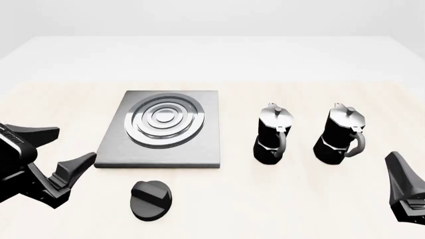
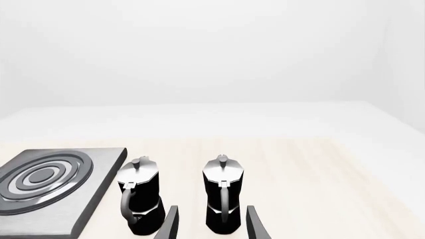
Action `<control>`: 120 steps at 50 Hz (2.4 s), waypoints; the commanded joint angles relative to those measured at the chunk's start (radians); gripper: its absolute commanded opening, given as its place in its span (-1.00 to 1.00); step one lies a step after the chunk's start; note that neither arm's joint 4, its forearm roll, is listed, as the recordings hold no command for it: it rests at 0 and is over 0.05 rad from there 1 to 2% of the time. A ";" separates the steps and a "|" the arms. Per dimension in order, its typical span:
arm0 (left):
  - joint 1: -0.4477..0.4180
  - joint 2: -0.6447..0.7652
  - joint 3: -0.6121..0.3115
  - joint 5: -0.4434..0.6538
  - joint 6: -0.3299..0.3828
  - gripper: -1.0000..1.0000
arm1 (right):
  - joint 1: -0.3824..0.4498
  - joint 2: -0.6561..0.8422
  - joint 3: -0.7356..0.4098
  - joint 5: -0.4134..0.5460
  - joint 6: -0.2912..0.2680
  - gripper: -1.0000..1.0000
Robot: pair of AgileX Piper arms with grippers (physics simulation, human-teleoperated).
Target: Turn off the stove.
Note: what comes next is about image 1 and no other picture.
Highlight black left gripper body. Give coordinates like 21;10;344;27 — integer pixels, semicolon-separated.
0;121;71;210

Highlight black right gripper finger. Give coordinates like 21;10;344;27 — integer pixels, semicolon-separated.
384;150;425;204

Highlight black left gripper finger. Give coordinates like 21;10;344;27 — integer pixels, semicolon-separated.
48;151;98;193
9;125;61;150

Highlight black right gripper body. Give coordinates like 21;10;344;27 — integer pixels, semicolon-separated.
388;191;425;224

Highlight flat grey stove plate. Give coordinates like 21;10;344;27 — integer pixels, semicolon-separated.
94;90;222;169

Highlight round black stove knob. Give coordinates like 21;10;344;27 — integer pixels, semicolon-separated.
129;180;174;222

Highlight black moka pot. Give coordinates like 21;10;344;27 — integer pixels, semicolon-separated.
253;102;295;165
312;102;367;166

